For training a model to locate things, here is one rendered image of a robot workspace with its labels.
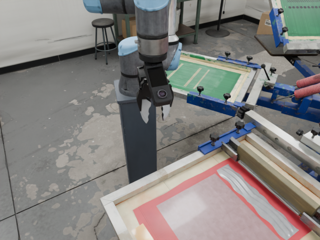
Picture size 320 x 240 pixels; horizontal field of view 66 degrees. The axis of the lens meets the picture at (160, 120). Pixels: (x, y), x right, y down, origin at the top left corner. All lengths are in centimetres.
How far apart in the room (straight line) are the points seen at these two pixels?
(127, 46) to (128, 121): 35
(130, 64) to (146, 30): 49
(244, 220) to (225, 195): 11
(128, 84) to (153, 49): 53
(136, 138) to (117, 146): 133
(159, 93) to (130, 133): 68
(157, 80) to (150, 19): 14
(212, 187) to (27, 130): 241
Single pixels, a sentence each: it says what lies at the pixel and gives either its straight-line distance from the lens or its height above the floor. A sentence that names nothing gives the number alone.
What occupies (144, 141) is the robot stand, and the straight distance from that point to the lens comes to 128.
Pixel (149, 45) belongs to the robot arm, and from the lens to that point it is 58.
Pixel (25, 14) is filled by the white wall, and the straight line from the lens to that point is 422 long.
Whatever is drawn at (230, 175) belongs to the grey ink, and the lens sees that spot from 112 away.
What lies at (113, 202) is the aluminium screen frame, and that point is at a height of 99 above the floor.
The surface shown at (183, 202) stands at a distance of 102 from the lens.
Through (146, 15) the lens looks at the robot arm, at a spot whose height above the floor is 166.
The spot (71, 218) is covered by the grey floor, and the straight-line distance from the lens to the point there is 218.
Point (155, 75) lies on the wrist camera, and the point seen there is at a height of 153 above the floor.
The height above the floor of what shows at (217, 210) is 96.
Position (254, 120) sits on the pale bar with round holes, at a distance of 132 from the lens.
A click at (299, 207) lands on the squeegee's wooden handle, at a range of 106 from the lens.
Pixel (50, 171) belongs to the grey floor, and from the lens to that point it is 254.
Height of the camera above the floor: 181
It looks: 39 degrees down
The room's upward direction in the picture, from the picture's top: straight up
